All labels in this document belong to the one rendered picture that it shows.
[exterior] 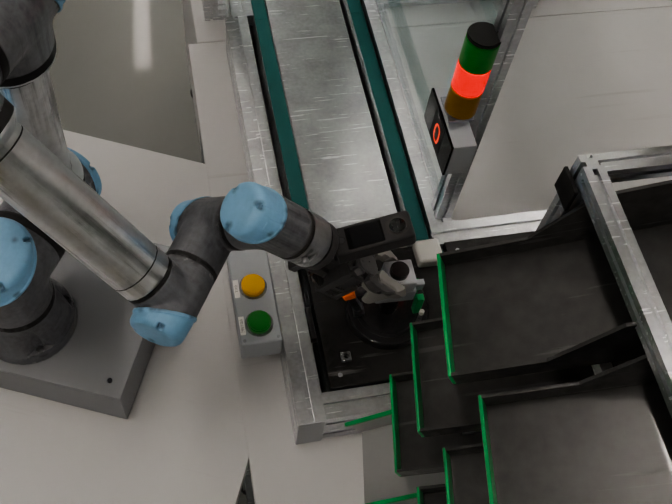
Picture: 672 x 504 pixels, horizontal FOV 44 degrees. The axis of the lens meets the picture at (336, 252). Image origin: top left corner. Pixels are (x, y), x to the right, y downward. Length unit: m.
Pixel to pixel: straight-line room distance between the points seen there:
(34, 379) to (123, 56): 1.84
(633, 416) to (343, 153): 1.01
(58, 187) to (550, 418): 0.58
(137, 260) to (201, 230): 0.12
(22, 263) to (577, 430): 0.80
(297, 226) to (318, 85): 0.72
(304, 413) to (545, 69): 1.02
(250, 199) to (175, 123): 1.83
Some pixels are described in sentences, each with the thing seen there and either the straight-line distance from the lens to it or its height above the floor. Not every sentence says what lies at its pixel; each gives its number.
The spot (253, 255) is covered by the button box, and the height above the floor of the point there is 0.96.
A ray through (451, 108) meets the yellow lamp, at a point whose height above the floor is 1.28.
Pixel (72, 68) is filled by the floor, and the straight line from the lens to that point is 3.07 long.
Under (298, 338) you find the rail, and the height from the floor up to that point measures 0.95.
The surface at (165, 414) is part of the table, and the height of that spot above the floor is 0.86.
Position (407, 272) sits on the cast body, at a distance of 1.30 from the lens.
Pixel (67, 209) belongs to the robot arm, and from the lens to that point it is 0.99.
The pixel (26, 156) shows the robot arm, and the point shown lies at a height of 1.48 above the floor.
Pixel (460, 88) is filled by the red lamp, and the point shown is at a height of 1.32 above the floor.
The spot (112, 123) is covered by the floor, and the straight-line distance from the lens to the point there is 2.90.
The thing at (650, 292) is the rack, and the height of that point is 1.66.
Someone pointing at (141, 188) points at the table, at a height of 0.86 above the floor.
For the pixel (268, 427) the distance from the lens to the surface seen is 1.45.
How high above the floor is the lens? 2.24
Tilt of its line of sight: 59 degrees down
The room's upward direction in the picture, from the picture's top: 10 degrees clockwise
